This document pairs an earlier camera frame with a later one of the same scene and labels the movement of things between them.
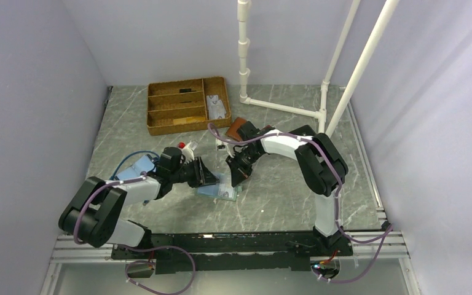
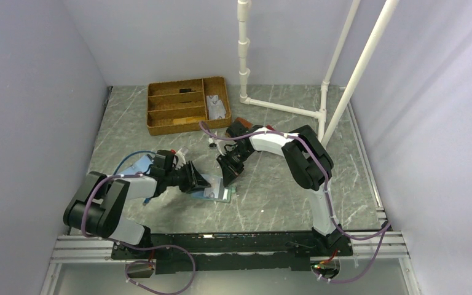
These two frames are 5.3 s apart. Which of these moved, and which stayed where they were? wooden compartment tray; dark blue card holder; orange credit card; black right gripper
Moved: black right gripper
Stayed: dark blue card holder; orange credit card; wooden compartment tray
